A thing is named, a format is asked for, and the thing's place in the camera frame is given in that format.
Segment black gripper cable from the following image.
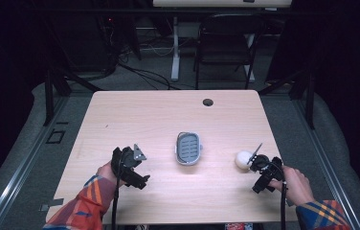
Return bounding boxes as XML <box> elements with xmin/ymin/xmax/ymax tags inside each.
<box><xmin>280</xmin><ymin>180</ymin><xmax>288</xmax><ymax>230</ymax></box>
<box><xmin>111</xmin><ymin>178</ymin><xmax>121</xmax><ymax>230</ymax></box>

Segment black metal stand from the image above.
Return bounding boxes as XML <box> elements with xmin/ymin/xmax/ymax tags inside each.
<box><xmin>42</xmin><ymin>66</ymin><xmax>103</xmax><ymax>127</ymax></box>
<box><xmin>258</xmin><ymin>66</ymin><xmax>317</xmax><ymax>130</ymax></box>

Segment red patterned item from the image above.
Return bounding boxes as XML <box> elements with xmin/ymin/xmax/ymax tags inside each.
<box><xmin>224</xmin><ymin>222</ymin><xmax>255</xmax><ymax>230</ymax></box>

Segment black folding chair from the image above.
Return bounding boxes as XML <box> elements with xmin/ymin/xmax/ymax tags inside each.
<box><xmin>194</xmin><ymin>13</ymin><xmax>266</xmax><ymax>91</ymax></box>

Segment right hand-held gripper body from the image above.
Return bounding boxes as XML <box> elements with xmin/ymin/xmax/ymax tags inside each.
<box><xmin>247</xmin><ymin>142</ymin><xmax>285</xmax><ymax>182</ymax></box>

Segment person's right hand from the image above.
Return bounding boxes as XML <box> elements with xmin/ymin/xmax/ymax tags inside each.
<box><xmin>268</xmin><ymin>166</ymin><xmax>317</xmax><ymax>207</ymax></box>

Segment grey soap dish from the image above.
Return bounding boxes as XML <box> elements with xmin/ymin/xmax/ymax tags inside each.
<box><xmin>174</xmin><ymin>130</ymin><xmax>203</xmax><ymax>167</ymax></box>

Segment white desk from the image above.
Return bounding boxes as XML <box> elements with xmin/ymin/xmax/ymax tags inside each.
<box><xmin>151</xmin><ymin>0</ymin><xmax>293</xmax><ymax>83</ymax></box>

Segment white round soap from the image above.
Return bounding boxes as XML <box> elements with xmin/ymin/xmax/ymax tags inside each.
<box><xmin>235</xmin><ymin>150</ymin><xmax>255</xmax><ymax>171</ymax></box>

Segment black floor cables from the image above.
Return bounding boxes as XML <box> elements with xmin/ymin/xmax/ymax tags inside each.
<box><xmin>116</xmin><ymin>37</ymin><xmax>183</xmax><ymax>91</ymax></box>

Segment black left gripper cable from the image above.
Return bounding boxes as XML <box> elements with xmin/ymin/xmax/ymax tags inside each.
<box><xmin>111</xmin><ymin>178</ymin><xmax>121</xmax><ymax>230</ymax></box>

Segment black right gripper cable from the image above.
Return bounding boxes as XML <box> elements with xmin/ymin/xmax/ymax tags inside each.
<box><xmin>280</xmin><ymin>180</ymin><xmax>288</xmax><ymax>230</ymax></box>

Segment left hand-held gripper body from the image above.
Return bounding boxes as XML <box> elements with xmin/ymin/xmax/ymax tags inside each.
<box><xmin>110</xmin><ymin>143</ymin><xmax>147</xmax><ymax>184</ymax></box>

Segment grey tape strip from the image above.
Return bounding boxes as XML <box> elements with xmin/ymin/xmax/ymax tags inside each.
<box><xmin>38</xmin><ymin>197</ymin><xmax>65</xmax><ymax>213</ymax></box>

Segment person's left hand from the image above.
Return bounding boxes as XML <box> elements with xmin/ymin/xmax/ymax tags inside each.
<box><xmin>96</xmin><ymin>160</ymin><xmax>126</xmax><ymax>188</ymax></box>

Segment aluminium floor rail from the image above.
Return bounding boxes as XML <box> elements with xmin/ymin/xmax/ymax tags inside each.
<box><xmin>292</xmin><ymin>98</ymin><xmax>360</xmax><ymax>230</ymax></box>
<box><xmin>0</xmin><ymin>95</ymin><xmax>71</xmax><ymax>230</ymax></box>

